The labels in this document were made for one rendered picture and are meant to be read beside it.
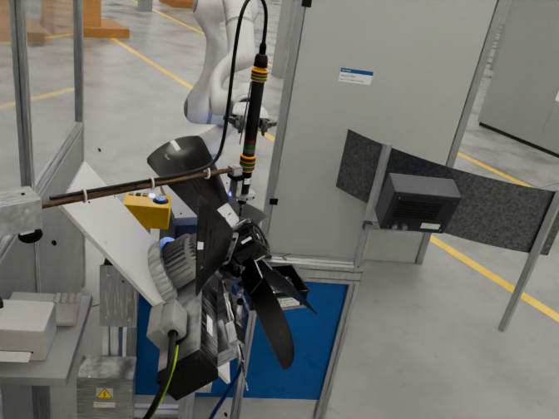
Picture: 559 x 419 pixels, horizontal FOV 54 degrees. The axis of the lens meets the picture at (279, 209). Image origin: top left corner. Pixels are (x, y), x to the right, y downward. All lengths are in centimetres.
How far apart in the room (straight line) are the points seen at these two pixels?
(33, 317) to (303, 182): 230
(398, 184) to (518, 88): 591
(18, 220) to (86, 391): 61
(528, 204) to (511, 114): 463
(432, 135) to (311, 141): 79
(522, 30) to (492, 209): 479
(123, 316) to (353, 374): 168
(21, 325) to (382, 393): 190
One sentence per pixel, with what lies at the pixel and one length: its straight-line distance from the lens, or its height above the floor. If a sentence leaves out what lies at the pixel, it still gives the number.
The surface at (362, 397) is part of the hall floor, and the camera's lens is 291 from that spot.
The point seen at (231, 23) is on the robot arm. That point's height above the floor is 171.
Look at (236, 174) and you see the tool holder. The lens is 151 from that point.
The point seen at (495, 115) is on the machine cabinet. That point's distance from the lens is 804.
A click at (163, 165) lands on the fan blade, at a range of 151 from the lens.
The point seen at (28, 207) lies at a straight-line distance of 124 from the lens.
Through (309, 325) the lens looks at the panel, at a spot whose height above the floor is 55.
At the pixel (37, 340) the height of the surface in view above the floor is 94.
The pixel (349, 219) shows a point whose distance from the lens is 378.
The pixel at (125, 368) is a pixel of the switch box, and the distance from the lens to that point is 166.
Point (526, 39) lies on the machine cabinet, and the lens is 784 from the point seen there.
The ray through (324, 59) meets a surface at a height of 135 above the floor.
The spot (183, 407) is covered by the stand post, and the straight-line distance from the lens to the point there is 183.
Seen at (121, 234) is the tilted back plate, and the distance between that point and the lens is 149.
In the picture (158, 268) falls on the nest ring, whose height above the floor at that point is 114.
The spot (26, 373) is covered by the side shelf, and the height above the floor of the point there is 86.
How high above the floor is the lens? 199
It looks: 27 degrees down
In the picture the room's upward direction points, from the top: 10 degrees clockwise
